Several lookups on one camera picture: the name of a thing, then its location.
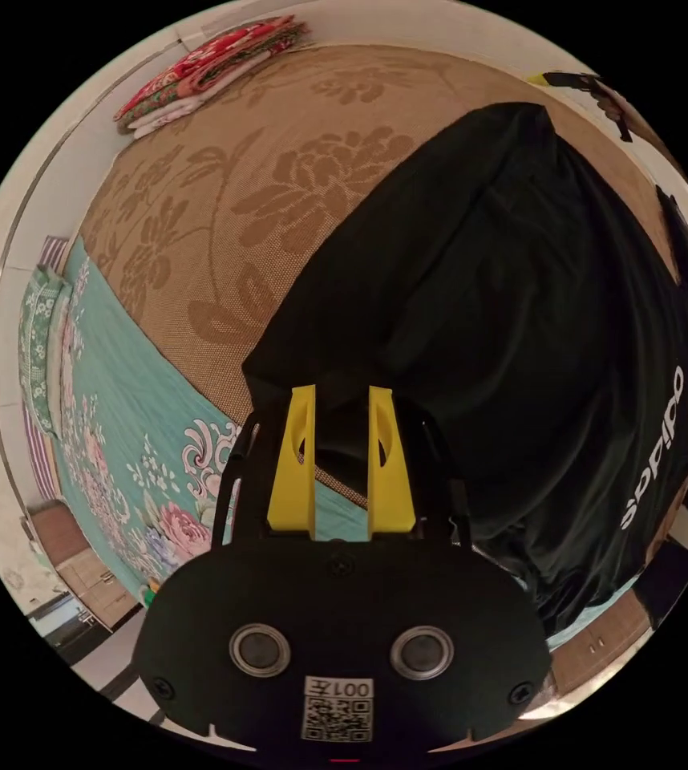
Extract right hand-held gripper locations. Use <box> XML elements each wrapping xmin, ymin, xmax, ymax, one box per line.
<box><xmin>526</xmin><ymin>70</ymin><xmax>635</xmax><ymax>144</ymax></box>

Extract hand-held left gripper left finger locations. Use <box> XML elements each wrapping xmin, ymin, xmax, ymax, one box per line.
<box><xmin>266</xmin><ymin>385</ymin><xmax>318</xmax><ymax>535</ymax></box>

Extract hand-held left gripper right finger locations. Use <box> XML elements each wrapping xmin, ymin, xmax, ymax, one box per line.
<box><xmin>367</xmin><ymin>385</ymin><xmax>415</xmax><ymax>537</ymax></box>

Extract black t-shirt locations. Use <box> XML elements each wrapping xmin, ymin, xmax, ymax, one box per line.
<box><xmin>241</xmin><ymin>101</ymin><xmax>688</xmax><ymax>634</ymax></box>

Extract brown wooden cupboard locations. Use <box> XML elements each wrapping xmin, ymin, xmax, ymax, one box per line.
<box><xmin>23</xmin><ymin>497</ymin><xmax>144</xmax><ymax>630</ymax></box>

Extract green floral pillow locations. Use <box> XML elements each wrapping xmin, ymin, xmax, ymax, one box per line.
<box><xmin>18</xmin><ymin>266</ymin><xmax>75</xmax><ymax>441</ymax></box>

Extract person's body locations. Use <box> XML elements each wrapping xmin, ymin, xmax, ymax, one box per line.
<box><xmin>631</xmin><ymin>448</ymin><xmax>688</xmax><ymax>631</ymax></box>

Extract stack of folded floral blankets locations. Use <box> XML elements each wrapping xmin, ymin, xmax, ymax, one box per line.
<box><xmin>113</xmin><ymin>14</ymin><xmax>310</xmax><ymax>140</ymax></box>

